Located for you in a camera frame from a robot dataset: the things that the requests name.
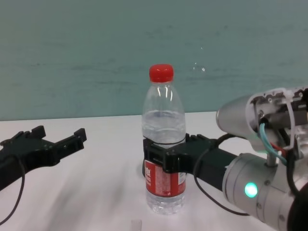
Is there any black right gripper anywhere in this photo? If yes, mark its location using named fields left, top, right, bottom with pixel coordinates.
left=143, top=133, right=239, bottom=193

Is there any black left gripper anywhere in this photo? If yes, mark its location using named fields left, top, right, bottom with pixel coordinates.
left=0, top=125, right=87, bottom=191

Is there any clear water bottle red cap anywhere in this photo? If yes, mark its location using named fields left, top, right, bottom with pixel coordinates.
left=141, top=64, right=186, bottom=216

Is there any thin black right gripper cable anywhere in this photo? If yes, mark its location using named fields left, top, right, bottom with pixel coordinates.
left=193, top=133, right=251, bottom=216

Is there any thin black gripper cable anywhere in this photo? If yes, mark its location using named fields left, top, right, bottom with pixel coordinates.
left=193, top=133, right=251, bottom=216
left=0, top=155, right=26, bottom=224

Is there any thin black left gripper cable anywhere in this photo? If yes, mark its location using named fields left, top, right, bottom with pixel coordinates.
left=0, top=155, right=26, bottom=224

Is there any white silver wrist camera housing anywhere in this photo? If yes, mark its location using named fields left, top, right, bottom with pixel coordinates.
left=215, top=86, right=308, bottom=167

